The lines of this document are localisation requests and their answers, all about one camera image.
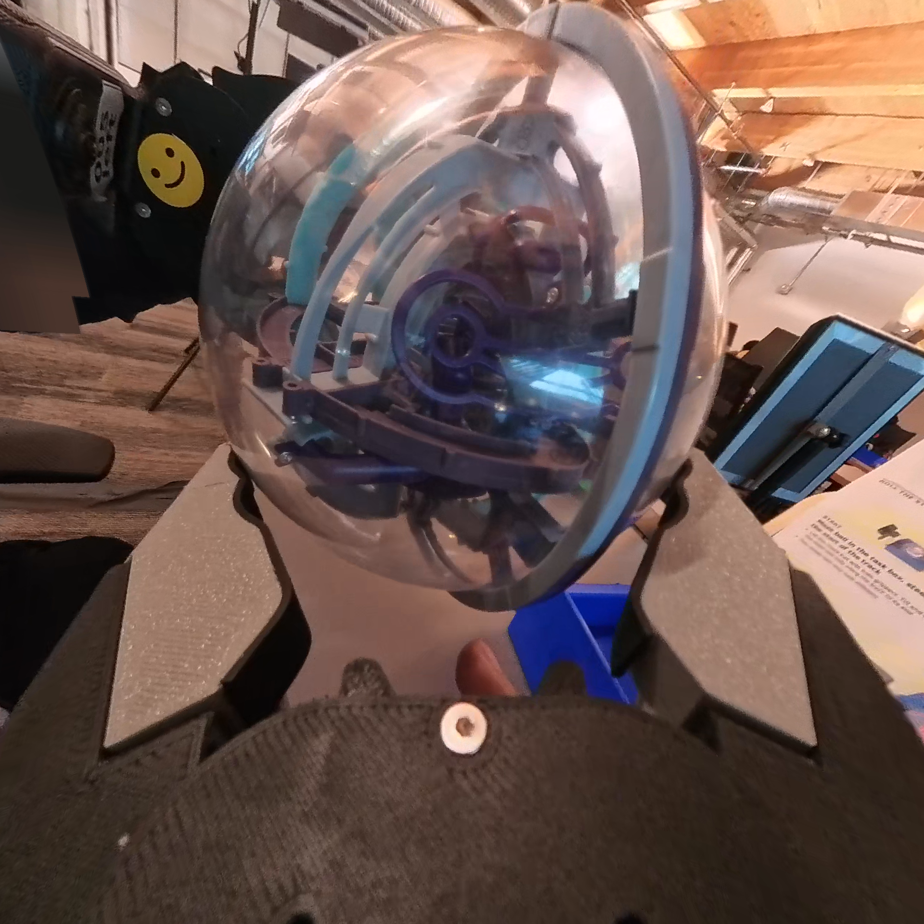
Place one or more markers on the printed instruction sheet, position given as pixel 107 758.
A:
pixel 855 577

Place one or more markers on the person's right hand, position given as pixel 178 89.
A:
pixel 478 670

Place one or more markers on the blue plastic bin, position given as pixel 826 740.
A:
pixel 552 639

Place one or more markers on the silver air duct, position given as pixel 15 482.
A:
pixel 801 198

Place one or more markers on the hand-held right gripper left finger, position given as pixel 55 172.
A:
pixel 191 606

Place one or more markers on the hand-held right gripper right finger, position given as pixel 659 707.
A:
pixel 729 613

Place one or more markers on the grey chair armrest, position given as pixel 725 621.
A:
pixel 50 449

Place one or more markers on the blue framed monitor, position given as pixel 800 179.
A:
pixel 816 390

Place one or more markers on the thin black rod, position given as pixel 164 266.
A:
pixel 172 377

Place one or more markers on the clear plastic maze ball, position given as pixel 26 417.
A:
pixel 462 310

